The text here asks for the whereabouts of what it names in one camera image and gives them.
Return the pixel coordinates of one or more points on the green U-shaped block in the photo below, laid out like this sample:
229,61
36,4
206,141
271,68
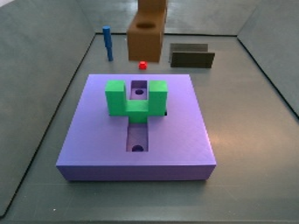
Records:
146,101

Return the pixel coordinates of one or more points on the brown T-shaped block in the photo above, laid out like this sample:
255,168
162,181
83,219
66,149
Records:
146,31

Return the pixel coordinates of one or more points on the black angle fixture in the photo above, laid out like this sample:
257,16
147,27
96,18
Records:
191,55

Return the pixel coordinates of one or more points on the red peg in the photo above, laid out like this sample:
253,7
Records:
143,65

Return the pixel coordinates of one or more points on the purple base block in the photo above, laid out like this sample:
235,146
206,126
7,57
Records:
170,149

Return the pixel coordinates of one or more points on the blue cylindrical peg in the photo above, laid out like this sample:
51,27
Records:
108,42

